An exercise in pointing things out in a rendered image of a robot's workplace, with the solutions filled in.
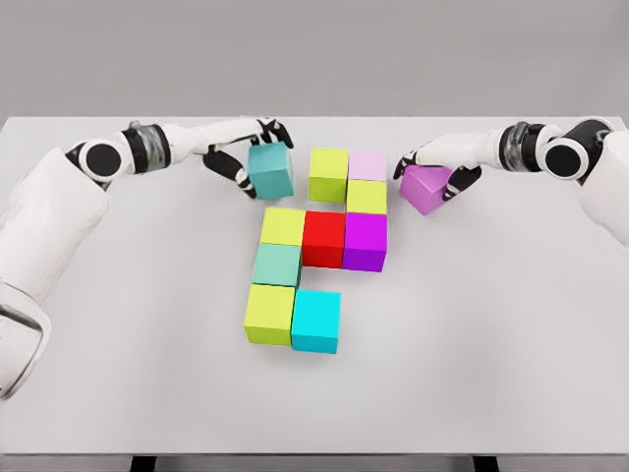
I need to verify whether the magenta purple cube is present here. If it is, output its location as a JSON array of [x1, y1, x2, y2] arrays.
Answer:
[[341, 212, 388, 272]]

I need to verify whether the mint green cube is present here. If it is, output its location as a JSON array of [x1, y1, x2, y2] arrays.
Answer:
[[252, 243, 304, 288]]

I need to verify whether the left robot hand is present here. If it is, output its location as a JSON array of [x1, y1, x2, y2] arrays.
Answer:
[[192, 116, 296, 201]]

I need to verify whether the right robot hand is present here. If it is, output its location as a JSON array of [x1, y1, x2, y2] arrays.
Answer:
[[392, 132, 484, 203]]

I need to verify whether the teal cube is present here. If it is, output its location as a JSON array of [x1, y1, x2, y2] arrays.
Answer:
[[247, 142, 296, 201]]

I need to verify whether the yellow-green cube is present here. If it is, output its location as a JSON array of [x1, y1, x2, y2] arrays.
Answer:
[[345, 179, 389, 216], [308, 147, 351, 204], [258, 206, 308, 248], [243, 283, 297, 347]]

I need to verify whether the pale pink cube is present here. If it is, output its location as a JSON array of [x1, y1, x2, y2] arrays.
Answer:
[[347, 149, 389, 183]]

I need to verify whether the red cube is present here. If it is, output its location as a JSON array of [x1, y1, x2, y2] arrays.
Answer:
[[300, 210, 348, 269]]

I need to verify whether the cyan cube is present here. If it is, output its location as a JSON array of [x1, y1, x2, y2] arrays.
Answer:
[[290, 288, 342, 355]]

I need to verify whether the orchid purple cube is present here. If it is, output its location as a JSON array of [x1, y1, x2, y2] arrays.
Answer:
[[398, 164, 455, 217]]

